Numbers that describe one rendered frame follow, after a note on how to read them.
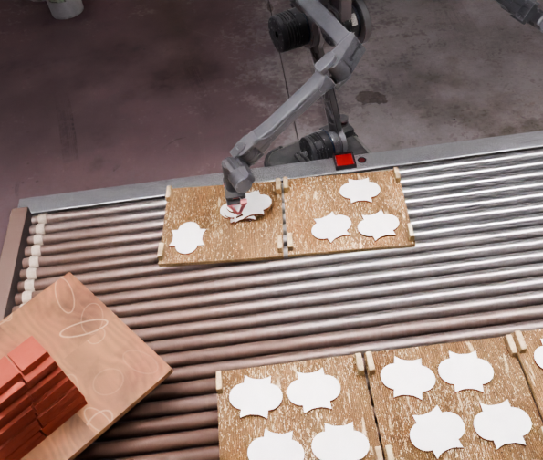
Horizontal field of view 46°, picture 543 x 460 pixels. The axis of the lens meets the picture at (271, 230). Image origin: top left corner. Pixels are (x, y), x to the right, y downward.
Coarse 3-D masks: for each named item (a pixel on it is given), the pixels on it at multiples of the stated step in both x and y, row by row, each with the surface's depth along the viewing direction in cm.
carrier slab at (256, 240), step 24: (192, 192) 229; (216, 192) 228; (264, 192) 226; (168, 216) 222; (192, 216) 221; (216, 216) 220; (264, 216) 218; (168, 240) 215; (216, 240) 213; (240, 240) 212; (264, 240) 211; (168, 264) 209; (192, 264) 209
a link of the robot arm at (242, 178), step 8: (240, 144) 201; (232, 152) 202; (240, 152) 200; (240, 160) 202; (240, 168) 200; (248, 168) 202; (232, 176) 200; (240, 176) 198; (248, 176) 197; (232, 184) 200; (240, 184) 198; (248, 184) 200; (240, 192) 200
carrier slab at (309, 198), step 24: (312, 192) 224; (336, 192) 223; (384, 192) 221; (288, 216) 217; (312, 216) 216; (360, 216) 214; (408, 216) 213; (312, 240) 209; (336, 240) 209; (360, 240) 208; (384, 240) 207; (408, 240) 206
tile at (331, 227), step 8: (328, 216) 215; (336, 216) 214; (344, 216) 214; (320, 224) 213; (328, 224) 212; (336, 224) 212; (344, 224) 212; (312, 232) 211; (320, 232) 210; (328, 232) 210; (336, 232) 210; (344, 232) 209
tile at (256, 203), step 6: (258, 192) 222; (246, 198) 220; (252, 198) 220; (258, 198) 220; (264, 198) 219; (240, 204) 218; (246, 204) 218; (252, 204) 218; (258, 204) 218; (264, 204) 217; (270, 204) 217; (246, 210) 216; (252, 210) 216; (258, 210) 216; (264, 210) 216; (246, 216) 215
